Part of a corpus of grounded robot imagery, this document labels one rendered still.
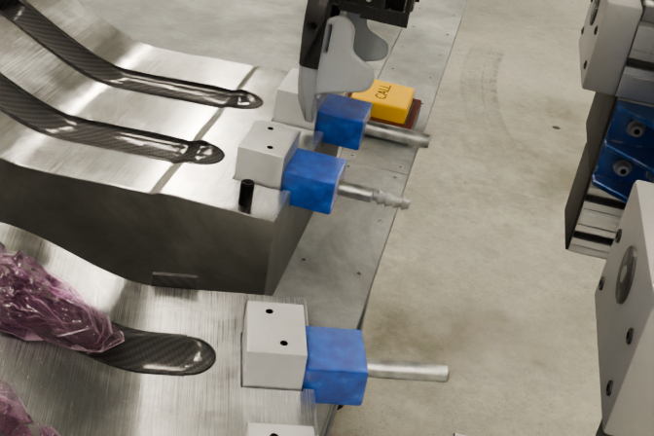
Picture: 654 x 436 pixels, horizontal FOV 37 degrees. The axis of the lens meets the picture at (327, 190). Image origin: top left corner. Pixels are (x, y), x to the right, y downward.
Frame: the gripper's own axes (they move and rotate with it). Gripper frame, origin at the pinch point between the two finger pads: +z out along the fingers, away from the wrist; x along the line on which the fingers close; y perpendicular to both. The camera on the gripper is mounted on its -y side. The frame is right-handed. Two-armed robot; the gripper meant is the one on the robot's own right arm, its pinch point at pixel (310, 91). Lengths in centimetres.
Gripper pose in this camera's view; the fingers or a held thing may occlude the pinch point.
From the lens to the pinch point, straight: 83.9
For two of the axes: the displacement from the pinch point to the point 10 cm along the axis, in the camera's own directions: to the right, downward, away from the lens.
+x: 2.2, -4.6, 8.6
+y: 9.6, 2.4, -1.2
